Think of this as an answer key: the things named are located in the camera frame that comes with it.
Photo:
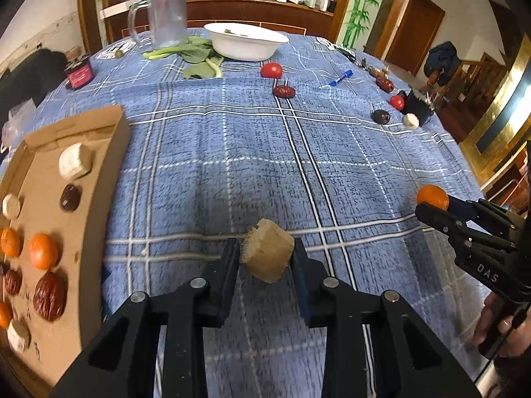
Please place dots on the wooden door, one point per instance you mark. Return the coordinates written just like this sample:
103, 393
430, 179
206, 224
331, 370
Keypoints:
417, 33

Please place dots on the black sofa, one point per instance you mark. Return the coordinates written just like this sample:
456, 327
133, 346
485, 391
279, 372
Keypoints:
29, 78

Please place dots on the clear plastic pitcher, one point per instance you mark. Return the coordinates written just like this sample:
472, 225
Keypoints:
166, 18

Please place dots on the bok choy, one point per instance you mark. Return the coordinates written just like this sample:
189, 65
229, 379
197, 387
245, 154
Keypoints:
195, 54

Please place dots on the small orange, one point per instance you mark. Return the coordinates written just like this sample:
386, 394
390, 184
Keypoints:
43, 251
432, 197
10, 242
4, 314

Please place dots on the bunch of keys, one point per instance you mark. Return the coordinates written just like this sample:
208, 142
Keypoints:
352, 54

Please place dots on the dark jar with red label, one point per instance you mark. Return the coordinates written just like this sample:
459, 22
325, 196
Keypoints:
79, 73

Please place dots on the green leaves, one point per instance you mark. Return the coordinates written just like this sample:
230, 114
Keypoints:
232, 31

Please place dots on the person's right hand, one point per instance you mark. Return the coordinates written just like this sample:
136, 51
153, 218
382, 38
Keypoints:
505, 326

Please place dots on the dark jacket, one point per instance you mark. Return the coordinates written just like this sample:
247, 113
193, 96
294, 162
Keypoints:
443, 64

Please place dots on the small black box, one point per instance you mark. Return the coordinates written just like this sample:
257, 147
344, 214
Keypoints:
419, 107

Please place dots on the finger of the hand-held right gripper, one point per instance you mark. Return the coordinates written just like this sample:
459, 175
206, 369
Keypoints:
439, 219
485, 213

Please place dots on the white board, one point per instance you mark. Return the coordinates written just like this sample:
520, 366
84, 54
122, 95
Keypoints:
116, 8

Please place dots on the bamboo wall decal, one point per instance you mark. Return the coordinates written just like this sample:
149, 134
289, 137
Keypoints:
361, 6

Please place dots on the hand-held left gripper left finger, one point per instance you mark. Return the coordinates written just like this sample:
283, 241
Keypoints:
230, 275

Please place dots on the wooden counter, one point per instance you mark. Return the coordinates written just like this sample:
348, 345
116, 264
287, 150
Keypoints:
257, 12

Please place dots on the beige cake cube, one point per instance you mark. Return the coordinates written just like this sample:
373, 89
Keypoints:
267, 253

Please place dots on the wooden railing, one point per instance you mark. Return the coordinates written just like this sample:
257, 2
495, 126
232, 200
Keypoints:
468, 83

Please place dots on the white yam chunk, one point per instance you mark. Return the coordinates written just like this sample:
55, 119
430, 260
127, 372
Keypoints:
75, 161
411, 120
11, 206
18, 335

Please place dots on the shallow cardboard box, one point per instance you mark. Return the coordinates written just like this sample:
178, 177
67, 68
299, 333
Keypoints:
83, 232

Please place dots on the blue pen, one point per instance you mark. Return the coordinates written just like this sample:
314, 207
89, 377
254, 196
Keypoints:
340, 78

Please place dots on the red tomato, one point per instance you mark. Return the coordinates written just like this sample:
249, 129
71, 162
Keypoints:
271, 70
397, 102

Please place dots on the dark plum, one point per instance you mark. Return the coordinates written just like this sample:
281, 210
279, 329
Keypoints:
69, 197
381, 116

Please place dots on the small brown nut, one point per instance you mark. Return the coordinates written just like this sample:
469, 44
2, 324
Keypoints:
375, 72

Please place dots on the white bowl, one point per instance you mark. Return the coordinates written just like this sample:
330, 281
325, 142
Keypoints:
246, 43

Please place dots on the clear plastic bag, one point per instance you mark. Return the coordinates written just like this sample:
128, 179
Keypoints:
16, 118

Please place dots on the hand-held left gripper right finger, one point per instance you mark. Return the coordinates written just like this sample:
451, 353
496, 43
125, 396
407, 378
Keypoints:
299, 275

